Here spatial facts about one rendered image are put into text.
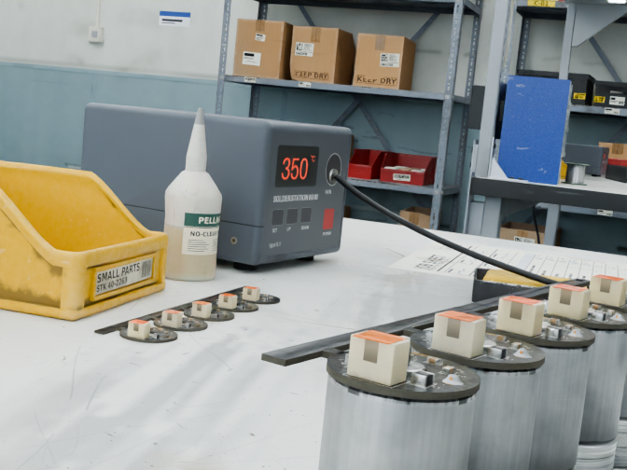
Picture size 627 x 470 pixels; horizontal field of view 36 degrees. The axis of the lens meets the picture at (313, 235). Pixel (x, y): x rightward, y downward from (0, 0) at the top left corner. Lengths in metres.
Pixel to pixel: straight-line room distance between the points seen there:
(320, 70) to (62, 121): 1.86
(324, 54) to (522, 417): 4.56
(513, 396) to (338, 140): 0.50
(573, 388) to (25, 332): 0.27
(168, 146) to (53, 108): 5.34
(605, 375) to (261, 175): 0.39
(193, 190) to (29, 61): 5.56
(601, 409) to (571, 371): 0.03
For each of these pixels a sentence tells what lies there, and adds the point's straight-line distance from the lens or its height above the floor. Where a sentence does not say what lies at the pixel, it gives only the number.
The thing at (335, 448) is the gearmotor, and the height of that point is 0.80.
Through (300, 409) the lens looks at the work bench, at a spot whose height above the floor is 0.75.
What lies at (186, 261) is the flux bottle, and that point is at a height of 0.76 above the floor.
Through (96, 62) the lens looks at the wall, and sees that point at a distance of 5.82.
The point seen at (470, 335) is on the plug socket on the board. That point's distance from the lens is 0.17.
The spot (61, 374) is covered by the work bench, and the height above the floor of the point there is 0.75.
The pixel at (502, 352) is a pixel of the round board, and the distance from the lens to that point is 0.17.
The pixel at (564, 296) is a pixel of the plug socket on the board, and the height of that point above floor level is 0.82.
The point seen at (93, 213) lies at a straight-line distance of 0.54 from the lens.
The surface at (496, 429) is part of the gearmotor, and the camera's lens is 0.17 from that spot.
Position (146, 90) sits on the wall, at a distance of 5.62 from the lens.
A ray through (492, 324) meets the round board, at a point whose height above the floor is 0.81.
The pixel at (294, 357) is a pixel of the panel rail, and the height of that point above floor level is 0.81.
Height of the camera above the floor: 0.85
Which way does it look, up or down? 7 degrees down
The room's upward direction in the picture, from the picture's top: 6 degrees clockwise
